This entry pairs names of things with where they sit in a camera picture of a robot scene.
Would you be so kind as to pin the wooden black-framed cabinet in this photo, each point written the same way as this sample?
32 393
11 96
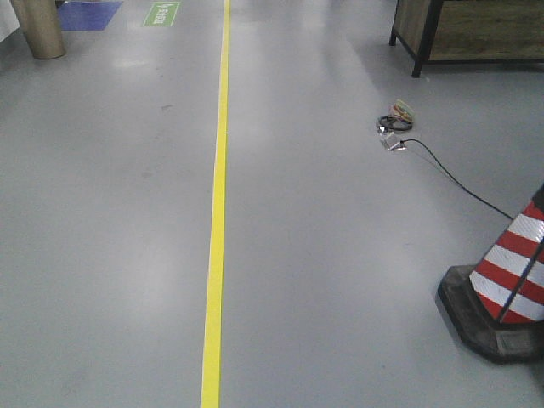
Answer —
454 32

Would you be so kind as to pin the green footprint floor sign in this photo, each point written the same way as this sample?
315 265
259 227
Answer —
162 14

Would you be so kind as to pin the right traffic cone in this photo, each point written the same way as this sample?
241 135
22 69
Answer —
496 305

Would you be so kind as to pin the blue floor sign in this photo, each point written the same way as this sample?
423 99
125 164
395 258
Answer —
87 15

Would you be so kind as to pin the small floor socket box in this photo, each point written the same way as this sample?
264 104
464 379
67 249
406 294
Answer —
392 142

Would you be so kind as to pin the beige cylindrical pot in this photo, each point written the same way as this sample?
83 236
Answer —
40 24

